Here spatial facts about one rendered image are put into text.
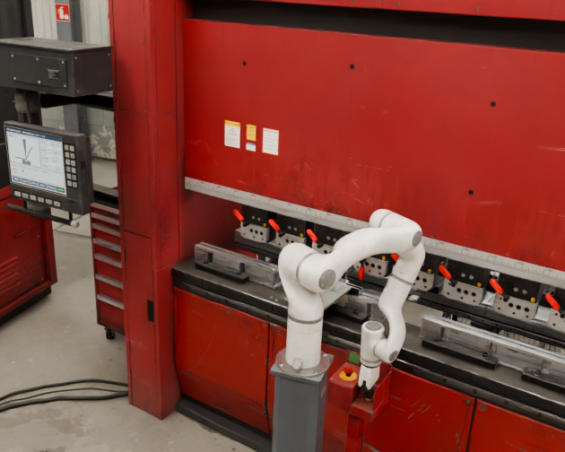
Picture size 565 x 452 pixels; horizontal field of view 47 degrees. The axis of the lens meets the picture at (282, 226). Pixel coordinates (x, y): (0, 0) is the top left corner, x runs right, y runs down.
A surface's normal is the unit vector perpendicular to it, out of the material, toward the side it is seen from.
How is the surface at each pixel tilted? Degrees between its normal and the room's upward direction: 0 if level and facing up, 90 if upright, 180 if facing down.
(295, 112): 90
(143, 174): 90
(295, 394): 90
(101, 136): 90
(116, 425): 0
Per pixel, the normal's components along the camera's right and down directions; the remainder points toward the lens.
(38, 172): -0.48, 0.29
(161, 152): 0.84, 0.23
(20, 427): 0.04, -0.93
